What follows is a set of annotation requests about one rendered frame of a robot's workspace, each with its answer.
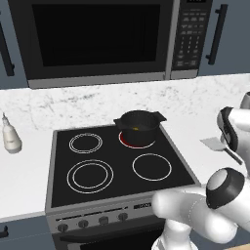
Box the grey-blue cupboard door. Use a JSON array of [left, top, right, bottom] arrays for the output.
[[197, 0, 250, 78], [0, 0, 29, 90]]

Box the grey metal spatula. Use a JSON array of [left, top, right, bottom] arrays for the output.
[[199, 136, 244, 166]]

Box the black hob with steel oven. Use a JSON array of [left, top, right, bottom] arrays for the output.
[[44, 122, 202, 250]]

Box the black cooking pot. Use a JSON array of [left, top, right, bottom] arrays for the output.
[[112, 109, 168, 146]]

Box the black oven door handle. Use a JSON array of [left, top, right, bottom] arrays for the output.
[[59, 220, 168, 244]]

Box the black and steel microwave oven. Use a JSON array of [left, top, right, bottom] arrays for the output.
[[7, 0, 215, 90]]

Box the black drawer handle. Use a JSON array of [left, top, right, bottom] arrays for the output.
[[0, 225, 10, 239]]

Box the grey-blue drawer front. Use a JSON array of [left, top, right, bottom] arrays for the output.
[[0, 214, 56, 250]]

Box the white squeeze bottle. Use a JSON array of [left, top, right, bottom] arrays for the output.
[[1, 111, 23, 155]]

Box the black bar cupboard handle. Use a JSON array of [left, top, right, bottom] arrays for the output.
[[0, 21, 16, 78], [205, 3, 229, 65]]

